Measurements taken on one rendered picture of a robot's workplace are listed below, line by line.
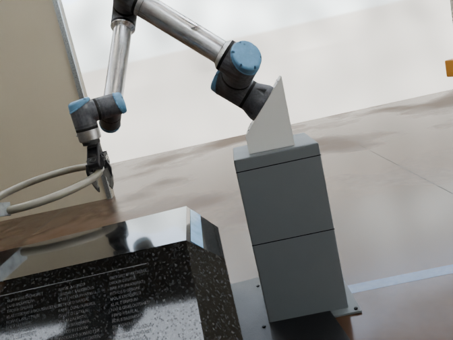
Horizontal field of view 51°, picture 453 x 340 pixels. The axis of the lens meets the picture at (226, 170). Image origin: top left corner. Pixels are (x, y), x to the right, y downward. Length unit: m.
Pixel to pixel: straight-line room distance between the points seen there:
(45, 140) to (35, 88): 0.68
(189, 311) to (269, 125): 1.27
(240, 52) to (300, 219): 0.82
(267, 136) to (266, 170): 0.16
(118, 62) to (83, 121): 0.40
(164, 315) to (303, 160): 1.24
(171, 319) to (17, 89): 5.76
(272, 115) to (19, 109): 4.90
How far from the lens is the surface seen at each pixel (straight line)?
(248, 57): 2.13
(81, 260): 1.31
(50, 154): 6.65
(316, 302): 2.44
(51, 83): 6.55
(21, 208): 1.84
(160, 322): 1.16
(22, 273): 1.36
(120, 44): 2.27
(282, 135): 2.24
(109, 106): 1.95
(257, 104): 2.26
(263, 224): 2.26
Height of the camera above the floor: 1.23
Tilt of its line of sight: 11 degrees down
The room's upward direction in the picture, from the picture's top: 13 degrees counter-clockwise
